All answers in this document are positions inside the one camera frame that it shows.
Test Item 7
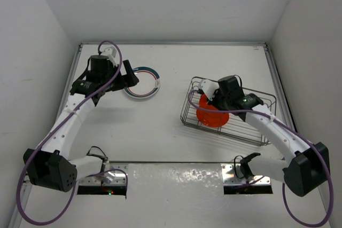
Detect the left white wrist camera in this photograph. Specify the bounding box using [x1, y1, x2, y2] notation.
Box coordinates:
[100, 46, 118, 67]

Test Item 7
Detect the orange plastic plate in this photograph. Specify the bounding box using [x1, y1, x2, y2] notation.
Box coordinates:
[196, 109, 230, 128]

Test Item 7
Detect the yellow brown patterned plate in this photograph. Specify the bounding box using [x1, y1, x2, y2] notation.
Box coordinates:
[199, 95, 217, 111]

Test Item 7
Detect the metal wire dish rack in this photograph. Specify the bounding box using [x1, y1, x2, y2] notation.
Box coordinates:
[180, 76, 277, 146]

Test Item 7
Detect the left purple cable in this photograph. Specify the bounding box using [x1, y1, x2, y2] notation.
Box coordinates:
[16, 41, 128, 225]

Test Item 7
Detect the purple cable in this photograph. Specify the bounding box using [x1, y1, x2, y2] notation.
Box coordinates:
[188, 89, 335, 226]
[16, 41, 128, 225]

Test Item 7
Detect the right metal mounting bracket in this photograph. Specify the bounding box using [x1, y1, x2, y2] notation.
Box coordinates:
[221, 162, 271, 186]

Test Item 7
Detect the metal mounting bracket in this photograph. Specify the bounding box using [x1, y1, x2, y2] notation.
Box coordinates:
[79, 168, 128, 186]
[221, 162, 271, 186]

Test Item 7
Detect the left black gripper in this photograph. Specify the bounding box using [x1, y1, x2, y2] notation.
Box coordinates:
[101, 60, 138, 92]

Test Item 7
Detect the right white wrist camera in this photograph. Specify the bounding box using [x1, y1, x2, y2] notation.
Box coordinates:
[198, 79, 219, 101]

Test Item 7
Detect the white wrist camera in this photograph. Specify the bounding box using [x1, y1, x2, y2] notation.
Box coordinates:
[100, 46, 118, 67]
[198, 79, 219, 101]

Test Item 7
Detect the left metal mounting bracket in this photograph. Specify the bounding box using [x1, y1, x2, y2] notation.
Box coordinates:
[79, 168, 128, 186]

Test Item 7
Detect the white green-rimmed plate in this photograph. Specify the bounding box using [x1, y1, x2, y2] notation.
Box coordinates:
[124, 66, 160, 100]

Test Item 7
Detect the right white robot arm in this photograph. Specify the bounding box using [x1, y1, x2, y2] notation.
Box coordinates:
[203, 76, 330, 196]

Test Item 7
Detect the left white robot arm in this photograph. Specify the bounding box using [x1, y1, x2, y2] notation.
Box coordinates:
[23, 55, 139, 192]

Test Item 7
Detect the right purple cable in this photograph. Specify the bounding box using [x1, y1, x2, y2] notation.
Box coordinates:
[188, 89, 335, 226]

